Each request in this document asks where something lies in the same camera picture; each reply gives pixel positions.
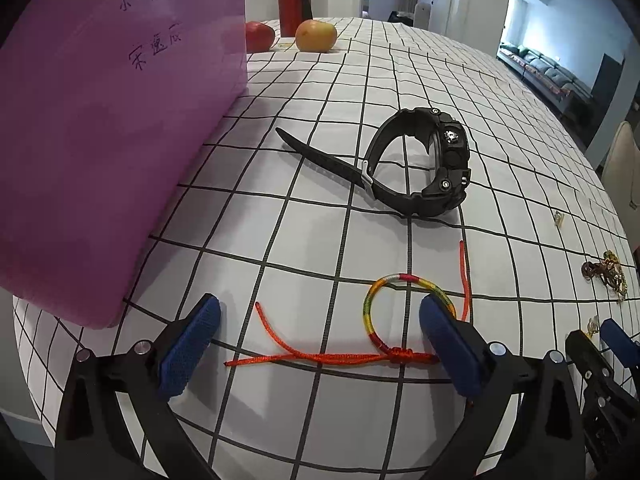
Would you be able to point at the yellow charm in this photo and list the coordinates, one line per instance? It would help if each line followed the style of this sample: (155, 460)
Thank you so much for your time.
(593, 326)

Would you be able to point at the red apple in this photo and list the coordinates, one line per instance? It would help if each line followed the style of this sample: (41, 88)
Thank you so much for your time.
(259, 37)

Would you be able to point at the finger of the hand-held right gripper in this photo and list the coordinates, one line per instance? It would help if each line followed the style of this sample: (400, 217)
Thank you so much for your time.
(587, 360)
(617, 337)

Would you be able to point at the grey sofa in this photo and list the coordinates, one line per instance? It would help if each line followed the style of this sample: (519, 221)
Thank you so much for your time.
(545, 75)

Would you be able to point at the purple plastic bin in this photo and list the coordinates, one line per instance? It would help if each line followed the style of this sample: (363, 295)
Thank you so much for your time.
(100, 135)

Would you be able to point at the black grid white tablecloth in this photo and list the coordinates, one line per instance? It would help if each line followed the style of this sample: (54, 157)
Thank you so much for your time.
(310, 240)

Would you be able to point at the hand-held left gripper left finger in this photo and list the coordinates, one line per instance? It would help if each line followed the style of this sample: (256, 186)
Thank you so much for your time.
(190, 347)

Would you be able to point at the black wrist watch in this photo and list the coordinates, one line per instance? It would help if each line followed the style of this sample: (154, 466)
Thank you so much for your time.
(450, 160)

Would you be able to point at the red water bottle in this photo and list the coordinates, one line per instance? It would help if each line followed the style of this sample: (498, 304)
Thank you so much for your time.
(294, 7)

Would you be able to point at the orange fruit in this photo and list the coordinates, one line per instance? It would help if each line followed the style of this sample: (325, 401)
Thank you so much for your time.
(316, 36)

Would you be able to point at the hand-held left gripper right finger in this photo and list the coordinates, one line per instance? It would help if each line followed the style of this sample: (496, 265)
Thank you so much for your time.
(450, 350)

